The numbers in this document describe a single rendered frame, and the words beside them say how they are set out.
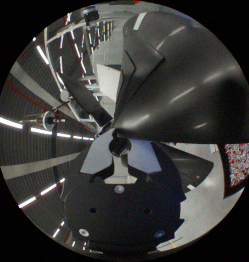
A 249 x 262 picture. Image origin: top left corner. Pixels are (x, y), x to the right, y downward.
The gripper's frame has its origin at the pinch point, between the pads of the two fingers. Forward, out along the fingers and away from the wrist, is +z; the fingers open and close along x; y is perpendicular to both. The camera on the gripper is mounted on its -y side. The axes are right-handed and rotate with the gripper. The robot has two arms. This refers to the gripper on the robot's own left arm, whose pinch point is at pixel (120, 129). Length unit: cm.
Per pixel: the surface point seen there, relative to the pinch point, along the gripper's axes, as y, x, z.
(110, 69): -16.3, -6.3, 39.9
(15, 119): -18, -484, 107
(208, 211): 99, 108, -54
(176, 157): 11.1, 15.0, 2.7
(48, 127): 3.1, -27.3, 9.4
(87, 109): 0.9, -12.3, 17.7
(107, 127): 6.9, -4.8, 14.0
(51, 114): -0.8, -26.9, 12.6
